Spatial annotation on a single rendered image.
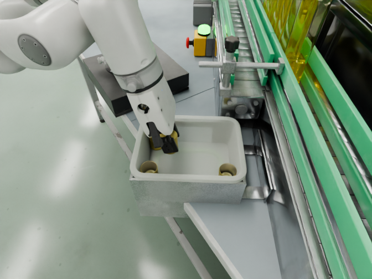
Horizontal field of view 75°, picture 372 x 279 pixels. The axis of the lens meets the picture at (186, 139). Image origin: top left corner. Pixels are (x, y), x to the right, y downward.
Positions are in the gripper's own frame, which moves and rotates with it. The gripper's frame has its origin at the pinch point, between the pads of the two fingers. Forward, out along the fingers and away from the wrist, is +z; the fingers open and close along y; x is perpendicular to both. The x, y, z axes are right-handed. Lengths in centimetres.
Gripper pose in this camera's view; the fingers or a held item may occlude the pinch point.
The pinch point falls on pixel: (169, 138)
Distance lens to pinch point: 50.8
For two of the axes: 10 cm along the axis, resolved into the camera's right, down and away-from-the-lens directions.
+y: 0.4, -7.4, 6.7
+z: 2.6, 6.5, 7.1
